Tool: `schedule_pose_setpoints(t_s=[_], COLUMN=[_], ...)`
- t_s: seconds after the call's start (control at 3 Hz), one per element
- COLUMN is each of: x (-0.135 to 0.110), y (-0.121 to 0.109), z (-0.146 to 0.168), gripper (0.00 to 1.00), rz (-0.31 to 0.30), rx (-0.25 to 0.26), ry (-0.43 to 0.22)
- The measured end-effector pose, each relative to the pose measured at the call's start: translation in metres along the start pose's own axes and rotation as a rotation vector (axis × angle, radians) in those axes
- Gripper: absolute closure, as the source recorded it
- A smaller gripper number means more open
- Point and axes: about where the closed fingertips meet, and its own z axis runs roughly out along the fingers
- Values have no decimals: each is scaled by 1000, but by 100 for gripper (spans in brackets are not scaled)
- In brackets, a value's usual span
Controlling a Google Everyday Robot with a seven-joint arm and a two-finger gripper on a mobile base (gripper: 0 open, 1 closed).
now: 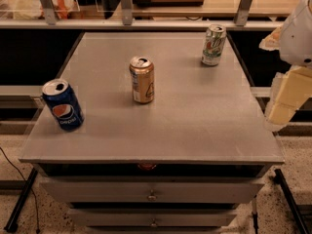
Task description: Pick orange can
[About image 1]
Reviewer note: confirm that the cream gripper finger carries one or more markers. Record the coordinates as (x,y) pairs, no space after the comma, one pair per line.
(271,41)
(288,93)

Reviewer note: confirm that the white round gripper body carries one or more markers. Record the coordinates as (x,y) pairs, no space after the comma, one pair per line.
(298,36)

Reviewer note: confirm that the orange gold soda can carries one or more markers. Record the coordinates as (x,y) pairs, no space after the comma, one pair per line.
(142,73)

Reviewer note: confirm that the green white 7up can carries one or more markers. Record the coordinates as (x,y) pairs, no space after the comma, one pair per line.
(214,43)

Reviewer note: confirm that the blue Pepsi can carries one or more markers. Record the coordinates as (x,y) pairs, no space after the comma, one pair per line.
(63,104)

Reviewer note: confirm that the grey drawer cabinet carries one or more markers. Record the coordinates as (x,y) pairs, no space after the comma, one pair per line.
(203,123)

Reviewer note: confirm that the lower grey drawer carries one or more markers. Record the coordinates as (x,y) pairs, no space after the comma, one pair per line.
(152,217)

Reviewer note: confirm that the grey drawer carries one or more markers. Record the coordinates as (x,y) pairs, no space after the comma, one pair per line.
(228,191)
(152,217)

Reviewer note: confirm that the top grey drawer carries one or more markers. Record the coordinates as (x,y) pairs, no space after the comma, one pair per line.
(228,191)

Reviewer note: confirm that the white orange plastic bag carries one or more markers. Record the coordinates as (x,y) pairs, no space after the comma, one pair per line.
(36,9)

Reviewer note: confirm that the right black floor rail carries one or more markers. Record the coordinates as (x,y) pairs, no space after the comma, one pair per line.
(295,208)

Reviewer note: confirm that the black floor rail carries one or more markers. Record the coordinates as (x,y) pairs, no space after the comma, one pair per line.
(295,208)
(24,187)

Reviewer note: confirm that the left black floor rail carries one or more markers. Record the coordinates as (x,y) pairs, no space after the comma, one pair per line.
(24,187)

